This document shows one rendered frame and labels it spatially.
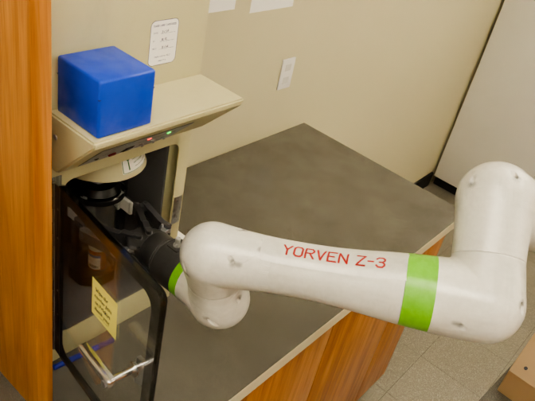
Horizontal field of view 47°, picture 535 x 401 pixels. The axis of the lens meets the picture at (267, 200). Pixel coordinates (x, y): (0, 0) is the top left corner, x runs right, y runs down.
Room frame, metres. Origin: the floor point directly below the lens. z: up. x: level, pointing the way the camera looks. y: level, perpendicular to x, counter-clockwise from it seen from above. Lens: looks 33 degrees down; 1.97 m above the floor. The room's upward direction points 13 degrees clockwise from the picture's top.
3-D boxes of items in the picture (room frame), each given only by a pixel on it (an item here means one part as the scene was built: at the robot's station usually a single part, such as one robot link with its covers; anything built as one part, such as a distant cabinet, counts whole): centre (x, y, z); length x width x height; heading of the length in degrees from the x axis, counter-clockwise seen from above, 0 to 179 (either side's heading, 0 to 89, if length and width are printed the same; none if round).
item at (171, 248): (0.88, 0.14, 1.21); 0.09 x 0.06 x 0.12; 147
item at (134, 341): (0.70, 0.22, 1.19); 0.30 x 0.01 x 0.40; 49
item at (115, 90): (0.82, 0.27, 1.56); 0.10 x 0.10 x 0.09; 56
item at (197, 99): (0.90, 0.22, 1.46); 0.32 x 0.12 x 0.10; 146
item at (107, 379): (0.63, 0.18, 1.20); 0.10 x 0.05 x 0.03; 49
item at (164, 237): (0.92, 0.20, 1.20); 0.09 x 0.08 x 0.07; 57
